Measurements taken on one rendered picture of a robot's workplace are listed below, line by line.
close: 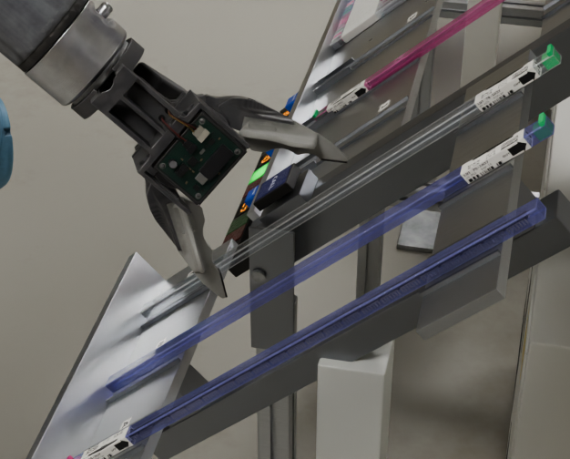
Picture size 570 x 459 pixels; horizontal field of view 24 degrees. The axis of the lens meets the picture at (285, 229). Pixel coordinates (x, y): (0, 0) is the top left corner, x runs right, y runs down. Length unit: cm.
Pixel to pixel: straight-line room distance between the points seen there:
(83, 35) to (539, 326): 73
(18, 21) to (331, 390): 43
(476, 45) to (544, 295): 99
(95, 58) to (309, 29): 244
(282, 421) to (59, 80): 70
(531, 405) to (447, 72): 177
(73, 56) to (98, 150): 197
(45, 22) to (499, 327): 162
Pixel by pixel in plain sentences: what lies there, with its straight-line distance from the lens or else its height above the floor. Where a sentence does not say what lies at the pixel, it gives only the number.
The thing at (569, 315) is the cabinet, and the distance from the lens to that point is 155.
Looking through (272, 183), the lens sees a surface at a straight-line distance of 142.
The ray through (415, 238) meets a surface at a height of 1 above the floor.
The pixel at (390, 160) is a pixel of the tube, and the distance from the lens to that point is 118.
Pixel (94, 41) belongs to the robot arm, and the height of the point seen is 113.
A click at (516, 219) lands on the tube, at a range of 93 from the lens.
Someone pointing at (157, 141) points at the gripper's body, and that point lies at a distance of 99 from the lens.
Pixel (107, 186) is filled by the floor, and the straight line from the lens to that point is 284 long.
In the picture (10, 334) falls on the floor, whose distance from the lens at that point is 248.
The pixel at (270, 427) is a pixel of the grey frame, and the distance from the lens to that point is 161.
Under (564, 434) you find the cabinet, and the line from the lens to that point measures 159.
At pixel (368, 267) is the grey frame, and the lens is 237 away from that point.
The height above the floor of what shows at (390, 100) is 83.
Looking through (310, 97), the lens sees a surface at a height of 73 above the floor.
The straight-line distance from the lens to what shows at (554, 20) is 136.
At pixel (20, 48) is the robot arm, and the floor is 113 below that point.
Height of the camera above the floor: 159
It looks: 36 degrees down
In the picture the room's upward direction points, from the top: straight up
